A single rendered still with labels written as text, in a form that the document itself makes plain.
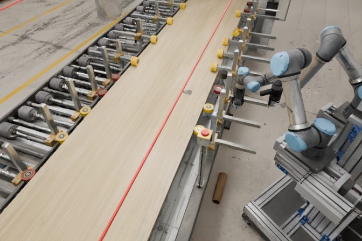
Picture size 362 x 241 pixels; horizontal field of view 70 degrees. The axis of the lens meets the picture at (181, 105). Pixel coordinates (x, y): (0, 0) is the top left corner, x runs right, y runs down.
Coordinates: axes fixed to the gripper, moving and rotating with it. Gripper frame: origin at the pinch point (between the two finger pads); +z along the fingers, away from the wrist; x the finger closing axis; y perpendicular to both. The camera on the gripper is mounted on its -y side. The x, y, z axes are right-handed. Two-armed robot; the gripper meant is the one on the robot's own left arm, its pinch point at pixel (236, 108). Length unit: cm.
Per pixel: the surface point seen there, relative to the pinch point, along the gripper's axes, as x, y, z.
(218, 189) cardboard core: 1, -21, 84
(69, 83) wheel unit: 118, -36, -20
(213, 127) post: 10.2, -33.7, -9.5
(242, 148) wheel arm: -10.8, -29.4, 8.5
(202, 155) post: 11, -60, -13
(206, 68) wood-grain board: 36, 48, 2
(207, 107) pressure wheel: 21.7, -4.5, 1.8
